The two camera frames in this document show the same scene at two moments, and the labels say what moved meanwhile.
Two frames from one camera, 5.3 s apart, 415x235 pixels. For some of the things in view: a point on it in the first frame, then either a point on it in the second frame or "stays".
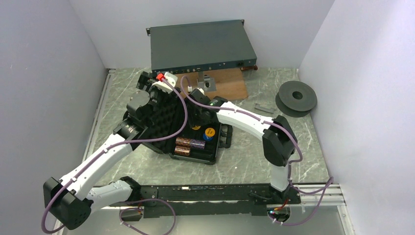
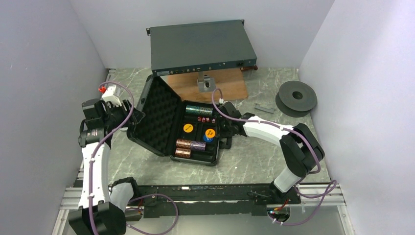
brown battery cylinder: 182,151 stays
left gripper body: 158,97 -> 117,115
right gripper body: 195,117 -> 225,130
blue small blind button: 206,137 stays
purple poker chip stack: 197,144 stays
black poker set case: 171,129 stays
